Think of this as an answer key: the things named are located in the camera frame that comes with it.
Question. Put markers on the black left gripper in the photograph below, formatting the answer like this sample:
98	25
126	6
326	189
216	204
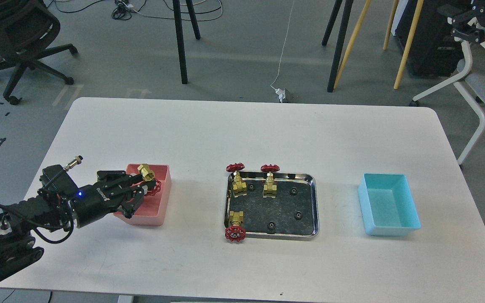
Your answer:
114	191

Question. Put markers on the black cabinet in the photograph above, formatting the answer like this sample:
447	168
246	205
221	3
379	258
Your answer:
434	52

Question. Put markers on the brass valve front left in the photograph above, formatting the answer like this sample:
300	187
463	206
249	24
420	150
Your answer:
234	230

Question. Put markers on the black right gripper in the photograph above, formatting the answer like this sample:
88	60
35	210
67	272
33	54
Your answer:
468	24

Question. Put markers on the stainless steel tray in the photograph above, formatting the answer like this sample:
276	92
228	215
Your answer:
259	211

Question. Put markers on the yellow wooden leg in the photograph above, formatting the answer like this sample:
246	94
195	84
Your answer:
390	23
408	45
351	42

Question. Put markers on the black stand leg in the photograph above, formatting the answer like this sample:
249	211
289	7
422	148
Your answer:
331	22
347	10

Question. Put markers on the brass valve red handwheel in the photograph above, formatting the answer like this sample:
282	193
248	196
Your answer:
147	173

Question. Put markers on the white power adapter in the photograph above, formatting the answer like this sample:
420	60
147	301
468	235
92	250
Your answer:
285	96

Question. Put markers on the blue plastic box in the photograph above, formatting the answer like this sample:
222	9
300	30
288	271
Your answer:
387	205

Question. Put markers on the brass valve back right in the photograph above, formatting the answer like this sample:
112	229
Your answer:
270	186

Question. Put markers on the black tripod leg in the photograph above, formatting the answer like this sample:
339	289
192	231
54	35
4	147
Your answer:
193	19
180	40

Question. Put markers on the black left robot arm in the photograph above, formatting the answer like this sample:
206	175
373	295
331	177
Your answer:
60	204

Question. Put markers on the pink plastic box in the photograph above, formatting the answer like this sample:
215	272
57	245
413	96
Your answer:
153	209

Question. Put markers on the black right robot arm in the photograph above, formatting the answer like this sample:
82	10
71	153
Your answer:
467	24

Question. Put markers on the black office chair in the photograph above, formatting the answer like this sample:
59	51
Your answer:
26	30

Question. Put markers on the white grey office chair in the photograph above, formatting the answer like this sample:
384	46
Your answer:
470	83

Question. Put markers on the brass valve back left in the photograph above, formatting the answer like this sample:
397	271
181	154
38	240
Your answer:
239	187

